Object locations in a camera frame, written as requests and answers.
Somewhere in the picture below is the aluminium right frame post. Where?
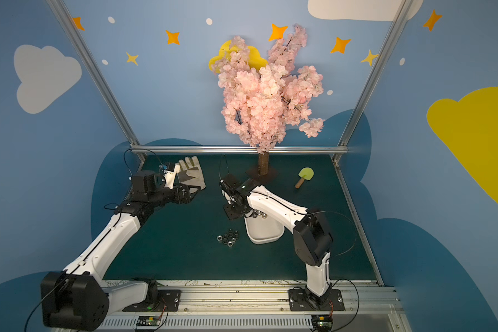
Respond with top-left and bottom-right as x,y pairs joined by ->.
338,0 -> 422,150

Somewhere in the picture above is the green toy paddle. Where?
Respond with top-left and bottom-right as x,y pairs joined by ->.
295,167 -> 314,189

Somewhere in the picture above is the white storage box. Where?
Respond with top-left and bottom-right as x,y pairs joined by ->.
244,213 -> 285,245

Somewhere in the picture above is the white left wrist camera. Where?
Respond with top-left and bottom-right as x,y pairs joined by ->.
162,163 -> 181,189

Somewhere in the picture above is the aluminium frame post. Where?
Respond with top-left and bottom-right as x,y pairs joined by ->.
46,0 -> 140,147
338,0 -> 422,150

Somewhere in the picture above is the right green circuit board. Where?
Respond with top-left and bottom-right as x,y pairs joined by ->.
311,315 -> 333,332

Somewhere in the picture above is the green circuit board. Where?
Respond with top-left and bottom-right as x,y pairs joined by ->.
311,315 -> 333,332
136,316 -> 162,329

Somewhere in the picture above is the pink blossom artificial tree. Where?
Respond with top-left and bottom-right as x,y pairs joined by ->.
209,24 -> 324,175

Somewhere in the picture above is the white canvas work glove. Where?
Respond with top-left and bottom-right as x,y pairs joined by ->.
177,156 -> 206,190

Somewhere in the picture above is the pile of steel nuts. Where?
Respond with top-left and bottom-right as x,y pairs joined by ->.
216,228 -> 240,248

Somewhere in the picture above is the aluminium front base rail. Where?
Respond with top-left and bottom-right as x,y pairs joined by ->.
97,280 -> 412,331

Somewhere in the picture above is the left green circuit board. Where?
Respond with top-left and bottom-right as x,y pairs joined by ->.
136,316 -> 162,329

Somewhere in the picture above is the dark tree base plate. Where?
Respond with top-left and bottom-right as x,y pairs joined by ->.
246,166 -> 278,185

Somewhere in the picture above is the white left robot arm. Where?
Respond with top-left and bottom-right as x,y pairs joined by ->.
40,163 -> 206,331

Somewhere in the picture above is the aluminium left frame post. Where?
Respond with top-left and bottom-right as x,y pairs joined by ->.
46,0 -> 140,147

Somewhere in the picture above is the heap of nuts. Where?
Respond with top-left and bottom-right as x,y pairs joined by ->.
251,210 -> 267,219

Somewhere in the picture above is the aluminium back frame rail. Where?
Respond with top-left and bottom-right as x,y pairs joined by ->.
131,145 -> 348,155

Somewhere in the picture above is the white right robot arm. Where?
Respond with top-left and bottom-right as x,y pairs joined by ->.
219,174 -> 333,305

